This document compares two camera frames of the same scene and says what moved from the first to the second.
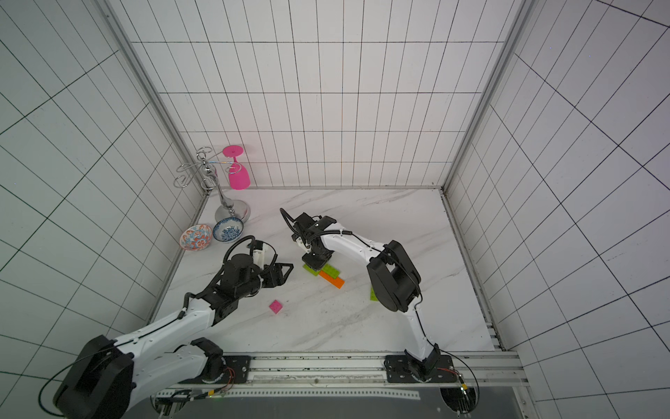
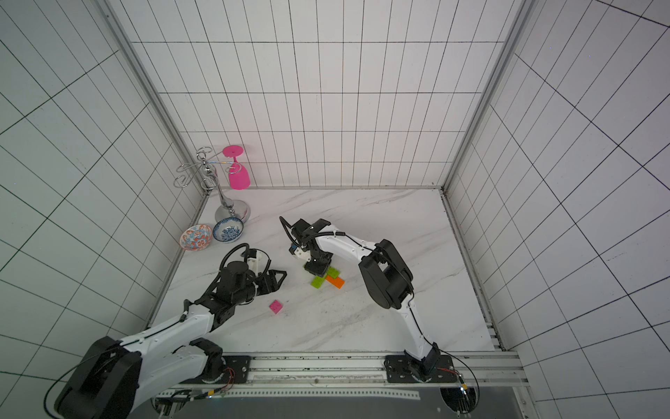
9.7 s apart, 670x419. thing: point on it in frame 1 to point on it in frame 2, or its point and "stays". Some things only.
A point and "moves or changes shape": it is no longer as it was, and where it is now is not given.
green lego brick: [331, 271] stays
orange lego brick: [337, 282] stays
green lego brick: [372, 295] moves or changes shape
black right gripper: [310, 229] stays
